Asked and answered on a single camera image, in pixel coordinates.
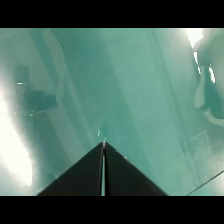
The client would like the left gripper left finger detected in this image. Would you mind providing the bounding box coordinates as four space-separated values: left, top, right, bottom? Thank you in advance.
37 141 105 197

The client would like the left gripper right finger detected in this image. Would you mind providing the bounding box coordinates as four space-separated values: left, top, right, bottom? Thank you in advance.
104 141 168 197

